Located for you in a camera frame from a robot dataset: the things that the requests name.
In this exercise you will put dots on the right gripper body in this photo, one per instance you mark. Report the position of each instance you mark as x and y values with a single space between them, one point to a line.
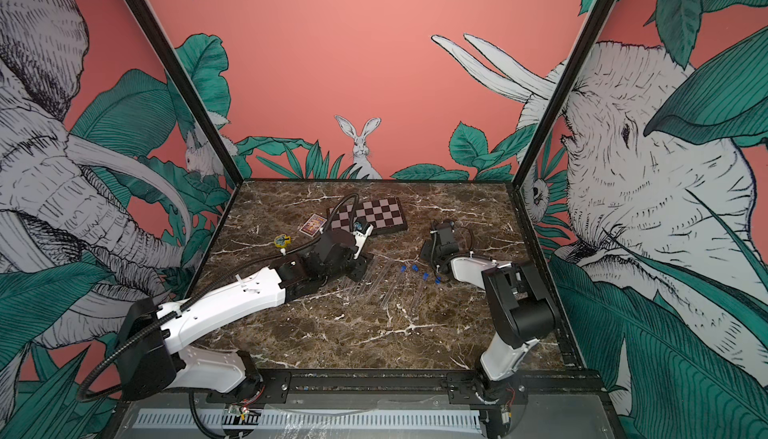
430 253

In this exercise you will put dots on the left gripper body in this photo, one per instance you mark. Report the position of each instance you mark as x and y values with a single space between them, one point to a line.
355 269

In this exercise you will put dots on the test tube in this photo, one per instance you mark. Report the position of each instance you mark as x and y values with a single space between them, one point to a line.
418 293
375 269

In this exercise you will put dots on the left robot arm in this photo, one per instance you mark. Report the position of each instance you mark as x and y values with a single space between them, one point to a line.
155 350

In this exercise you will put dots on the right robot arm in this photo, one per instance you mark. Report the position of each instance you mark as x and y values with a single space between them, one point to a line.
521 307

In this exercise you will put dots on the small card box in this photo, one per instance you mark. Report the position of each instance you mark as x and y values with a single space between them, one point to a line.
313 225

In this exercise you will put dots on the yellow small toy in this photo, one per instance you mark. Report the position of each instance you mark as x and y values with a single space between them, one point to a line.
282 241

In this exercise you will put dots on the folded chess board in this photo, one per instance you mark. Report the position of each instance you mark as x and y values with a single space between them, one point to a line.
385 216

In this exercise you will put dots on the black mounting rail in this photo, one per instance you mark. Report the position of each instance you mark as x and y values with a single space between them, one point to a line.
461 387

